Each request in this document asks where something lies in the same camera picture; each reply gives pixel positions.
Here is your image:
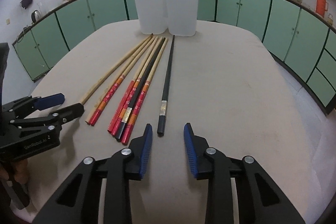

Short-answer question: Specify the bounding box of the plain bamboo chopstick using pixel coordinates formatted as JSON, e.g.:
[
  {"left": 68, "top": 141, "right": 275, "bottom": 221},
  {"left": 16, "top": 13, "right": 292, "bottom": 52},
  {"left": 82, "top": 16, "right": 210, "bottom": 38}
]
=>
[
  {"left": 85, "top": 35, "right": 157, "bottom": 125},
  {"left": 79, "top": 33, "right": 154, "bottom": 106}
]

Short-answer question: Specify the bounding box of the black chopstick silver band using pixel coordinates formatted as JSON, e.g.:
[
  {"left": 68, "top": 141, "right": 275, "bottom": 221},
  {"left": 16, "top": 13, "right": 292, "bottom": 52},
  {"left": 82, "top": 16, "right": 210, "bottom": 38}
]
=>
[
  {"left": 114, "top": 38, "right": 165, "bottom": 142},
  {"left": 157, "top": 36, "right": 175, "bottom": 137}
]

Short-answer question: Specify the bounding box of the green kitchen cabinet run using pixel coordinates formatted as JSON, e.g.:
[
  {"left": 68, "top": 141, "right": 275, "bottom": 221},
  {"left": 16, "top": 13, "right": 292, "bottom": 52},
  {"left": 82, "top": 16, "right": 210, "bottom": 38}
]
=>
[{"left": 13, "top": 0, "right": 335, "bottom": 114}]

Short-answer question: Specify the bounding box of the operator left hand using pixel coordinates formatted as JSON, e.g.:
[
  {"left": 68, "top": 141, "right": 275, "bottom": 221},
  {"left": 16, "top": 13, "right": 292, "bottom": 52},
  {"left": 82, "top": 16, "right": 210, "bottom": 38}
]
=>
[{"left": 1, "top": 159, "right": 30, "bottom": 184}]

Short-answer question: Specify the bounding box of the steel electric kettle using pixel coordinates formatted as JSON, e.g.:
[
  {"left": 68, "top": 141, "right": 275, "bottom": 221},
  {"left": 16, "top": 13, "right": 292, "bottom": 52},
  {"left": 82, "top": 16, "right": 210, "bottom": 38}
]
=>
[{"left": 31, "top": 10, "right": 42, "bottom": 24}]

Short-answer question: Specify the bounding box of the dark hanging cloth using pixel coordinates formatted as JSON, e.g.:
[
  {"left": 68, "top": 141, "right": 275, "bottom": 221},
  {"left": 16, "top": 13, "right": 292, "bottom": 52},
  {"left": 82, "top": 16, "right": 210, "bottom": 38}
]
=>
[{"left": 21, "top": 0, "right": 33, "bottom": 10}]

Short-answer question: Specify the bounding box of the white twin utensil holder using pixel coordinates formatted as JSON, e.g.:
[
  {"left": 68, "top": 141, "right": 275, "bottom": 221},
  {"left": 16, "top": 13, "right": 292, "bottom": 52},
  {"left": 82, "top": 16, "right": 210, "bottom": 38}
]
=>
[{"left": 135, "top": 0, "right": 199, "bottom": 37}]

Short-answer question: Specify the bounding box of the glass jar on counter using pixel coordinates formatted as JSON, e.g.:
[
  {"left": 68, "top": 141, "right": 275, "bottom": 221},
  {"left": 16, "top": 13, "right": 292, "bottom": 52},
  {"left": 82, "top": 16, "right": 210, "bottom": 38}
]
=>
[{"left": 326, "top": 13, "right": 334, "bottom": 26}]

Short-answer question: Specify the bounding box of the orange thermos jug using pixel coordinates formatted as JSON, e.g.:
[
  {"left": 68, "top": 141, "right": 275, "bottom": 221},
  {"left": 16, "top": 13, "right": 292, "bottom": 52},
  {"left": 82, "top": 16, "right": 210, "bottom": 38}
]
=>
[{"left": 315, "top": 0, "right": 328, "bottom": 18}]

